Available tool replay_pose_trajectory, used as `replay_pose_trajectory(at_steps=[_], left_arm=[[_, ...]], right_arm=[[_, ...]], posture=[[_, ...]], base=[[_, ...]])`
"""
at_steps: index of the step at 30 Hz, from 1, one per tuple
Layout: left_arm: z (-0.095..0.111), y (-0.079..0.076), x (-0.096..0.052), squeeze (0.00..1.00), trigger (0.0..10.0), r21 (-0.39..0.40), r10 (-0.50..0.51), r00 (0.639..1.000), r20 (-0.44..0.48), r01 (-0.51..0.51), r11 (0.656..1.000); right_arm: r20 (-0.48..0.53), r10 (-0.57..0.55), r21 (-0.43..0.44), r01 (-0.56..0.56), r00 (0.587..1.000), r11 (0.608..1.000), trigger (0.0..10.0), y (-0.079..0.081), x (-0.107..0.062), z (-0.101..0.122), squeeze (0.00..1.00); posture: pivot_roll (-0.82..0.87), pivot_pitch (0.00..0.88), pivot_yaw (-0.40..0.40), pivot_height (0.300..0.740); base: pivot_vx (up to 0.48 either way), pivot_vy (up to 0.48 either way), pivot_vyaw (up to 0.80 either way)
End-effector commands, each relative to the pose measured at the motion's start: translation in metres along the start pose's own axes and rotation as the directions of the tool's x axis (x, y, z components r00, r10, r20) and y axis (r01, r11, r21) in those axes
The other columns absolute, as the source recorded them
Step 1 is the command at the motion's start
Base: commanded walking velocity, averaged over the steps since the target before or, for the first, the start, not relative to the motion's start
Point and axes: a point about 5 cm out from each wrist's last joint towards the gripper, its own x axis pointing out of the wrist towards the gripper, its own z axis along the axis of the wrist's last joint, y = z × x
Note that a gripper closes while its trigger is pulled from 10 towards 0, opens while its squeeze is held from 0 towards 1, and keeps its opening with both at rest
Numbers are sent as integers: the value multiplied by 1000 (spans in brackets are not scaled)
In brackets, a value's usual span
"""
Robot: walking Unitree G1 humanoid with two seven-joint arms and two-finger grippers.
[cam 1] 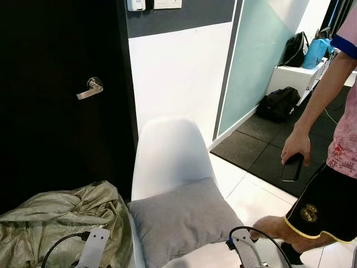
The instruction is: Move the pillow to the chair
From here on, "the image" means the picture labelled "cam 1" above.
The bare person hand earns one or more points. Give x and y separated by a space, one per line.
295 145

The black smartphone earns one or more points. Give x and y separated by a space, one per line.
292 170

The grey pillow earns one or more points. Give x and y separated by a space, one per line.
178 223

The white plastic chair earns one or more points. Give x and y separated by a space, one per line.
170 151

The olive gold shiny pillow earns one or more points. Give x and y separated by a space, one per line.
50 223

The black backpack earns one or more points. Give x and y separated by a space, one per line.
294 51
276 105

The black rubber floor mat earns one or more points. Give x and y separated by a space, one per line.
251 148

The pink patterned shirt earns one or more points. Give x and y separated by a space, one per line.
347 139

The white bench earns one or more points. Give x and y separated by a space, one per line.
287 78

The black shorts gold trim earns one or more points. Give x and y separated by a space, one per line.
329 206

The bare hairy leg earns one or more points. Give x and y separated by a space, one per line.
279 229

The blue bag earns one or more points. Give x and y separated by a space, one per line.
315 54

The black door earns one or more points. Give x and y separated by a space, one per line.
50 56

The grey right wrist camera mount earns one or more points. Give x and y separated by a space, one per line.
245 248

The wide white wall switch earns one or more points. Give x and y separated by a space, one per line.
167 4

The small white wall switch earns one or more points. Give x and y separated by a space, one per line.
135 5

